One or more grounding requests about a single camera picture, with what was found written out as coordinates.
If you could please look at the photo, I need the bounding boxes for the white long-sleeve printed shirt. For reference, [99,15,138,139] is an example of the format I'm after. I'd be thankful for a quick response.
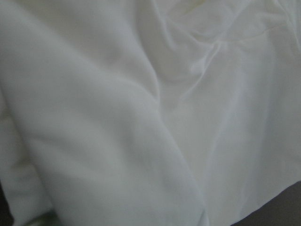
[0,0,301,226]

